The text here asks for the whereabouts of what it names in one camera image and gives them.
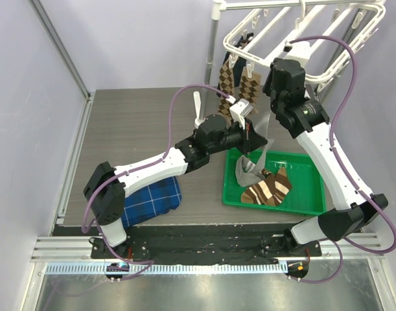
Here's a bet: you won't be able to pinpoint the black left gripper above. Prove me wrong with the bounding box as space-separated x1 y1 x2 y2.
207 117 268 156

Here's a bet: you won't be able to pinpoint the grey sock white stripes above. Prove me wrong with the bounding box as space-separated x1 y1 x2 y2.
235 155 268 187

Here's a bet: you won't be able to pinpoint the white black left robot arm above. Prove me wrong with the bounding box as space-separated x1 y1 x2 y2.
83 114 268 259

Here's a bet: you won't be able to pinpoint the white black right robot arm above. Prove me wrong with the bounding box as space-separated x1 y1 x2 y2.
263 58 388 256

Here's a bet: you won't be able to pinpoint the white plastic clip hanger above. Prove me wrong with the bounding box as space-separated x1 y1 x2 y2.
219 1 386 67

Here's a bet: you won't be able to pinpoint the brown argyle sock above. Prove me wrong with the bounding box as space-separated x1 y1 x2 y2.
239 69 261 113
218 61 234 122

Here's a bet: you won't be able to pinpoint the grey white drying rack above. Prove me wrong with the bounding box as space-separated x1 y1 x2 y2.
192 0 391 130

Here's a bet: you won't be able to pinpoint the blue plaid folded cloth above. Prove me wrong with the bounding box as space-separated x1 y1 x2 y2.
121 177 182 228

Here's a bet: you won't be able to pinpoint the green plastic tray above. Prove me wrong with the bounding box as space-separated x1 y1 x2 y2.
222 149 327 216

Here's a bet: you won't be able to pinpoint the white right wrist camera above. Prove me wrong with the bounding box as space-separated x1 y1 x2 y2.
283 41 312 68

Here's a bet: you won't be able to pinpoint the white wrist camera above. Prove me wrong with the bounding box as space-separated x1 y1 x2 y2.
229 99 253 128
283 41 312 68

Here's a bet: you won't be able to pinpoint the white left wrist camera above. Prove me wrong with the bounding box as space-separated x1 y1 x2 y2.
229 99 253 128

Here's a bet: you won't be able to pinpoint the white slotted cable duct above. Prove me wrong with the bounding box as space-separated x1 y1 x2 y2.
45 261 288 275

